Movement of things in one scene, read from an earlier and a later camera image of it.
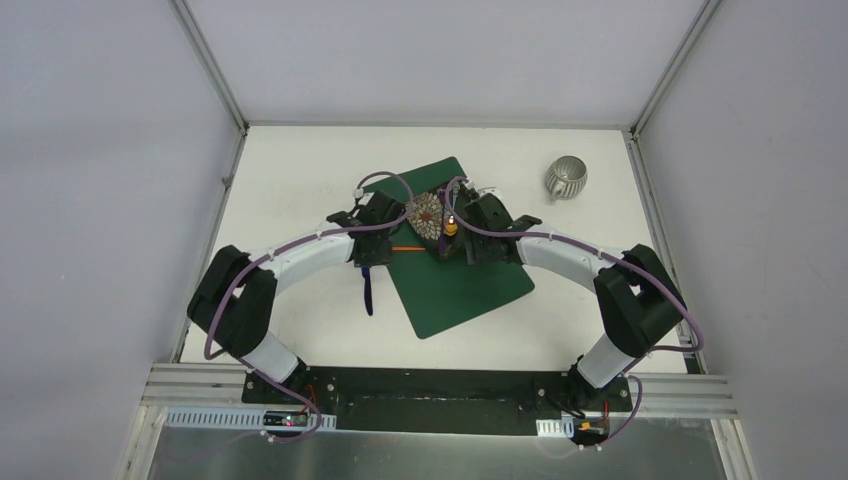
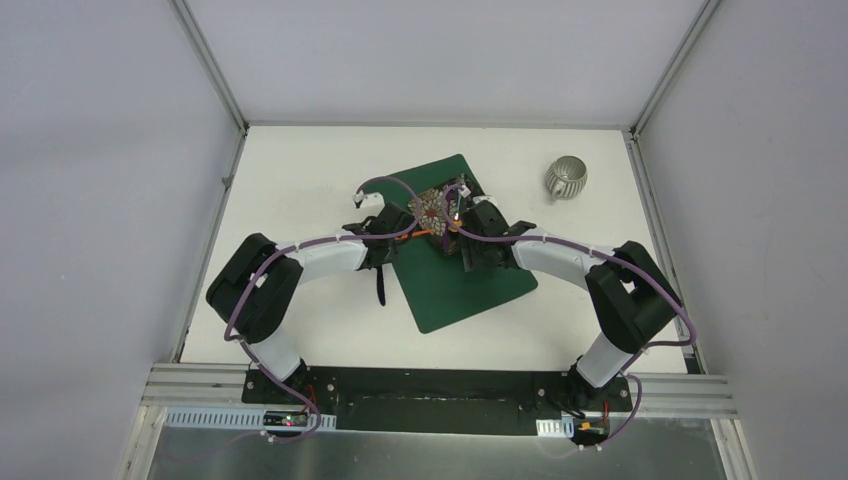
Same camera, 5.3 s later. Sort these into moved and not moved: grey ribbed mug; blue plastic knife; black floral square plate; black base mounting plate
Moved: blue plastic knife
Not moved: grey ribbed mug; black floral square plate; black base mounting plate
